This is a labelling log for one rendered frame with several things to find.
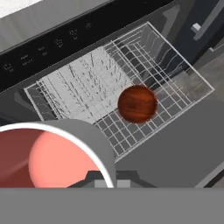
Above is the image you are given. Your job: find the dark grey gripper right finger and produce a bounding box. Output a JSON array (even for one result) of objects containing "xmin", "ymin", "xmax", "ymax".
[{"xmin": 115, "ymin": 170, "xmax": 158, "ymax": 189}]

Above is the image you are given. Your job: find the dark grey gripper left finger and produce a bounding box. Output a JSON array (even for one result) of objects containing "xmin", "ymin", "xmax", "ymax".
[{"xmin": 67, "ymin": 170, "xmax": 109, "ymax": 189}]

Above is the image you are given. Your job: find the grey cup with red inside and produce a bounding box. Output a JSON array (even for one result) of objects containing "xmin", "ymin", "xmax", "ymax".
[{"xmin": 0, "ymin": 118, "xmax": 117, "ymax": 189}]

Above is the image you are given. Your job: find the grey dishwasher door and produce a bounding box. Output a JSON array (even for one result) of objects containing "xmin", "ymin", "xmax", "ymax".
[{"xmin": 0, "ymin": 87, "xmax": 224, "ymax": 189}]

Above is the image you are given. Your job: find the brown wooden bowl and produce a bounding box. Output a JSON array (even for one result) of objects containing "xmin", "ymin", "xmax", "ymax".
[{"xmin": 116, "ymin": 84, "xmax": 158, "ymax": 124}]

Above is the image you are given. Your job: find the black dishwasher with control panel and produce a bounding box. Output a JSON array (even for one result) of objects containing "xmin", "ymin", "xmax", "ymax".
[{"xmin": 0, "ymin": 0, "xmax": 183, "ymax": 94}]

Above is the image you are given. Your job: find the dark blue cupboard door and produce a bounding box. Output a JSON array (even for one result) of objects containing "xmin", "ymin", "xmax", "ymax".
[{"xmin": 171, "ymin": 0, "xmax": 224, "ymax": 60}]

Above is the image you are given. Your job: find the white wire dishwasher rack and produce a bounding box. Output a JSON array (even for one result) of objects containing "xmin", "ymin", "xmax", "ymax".
[{"xmin": 23, "ymin": 20, "xmax": 215, "ymax": 163}]

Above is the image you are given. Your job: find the grey cupboard handle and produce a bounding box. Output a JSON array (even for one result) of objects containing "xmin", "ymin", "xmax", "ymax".
[{"xmin": 191, "ymin": 0, "xmax": 224, "ymax": 41}]

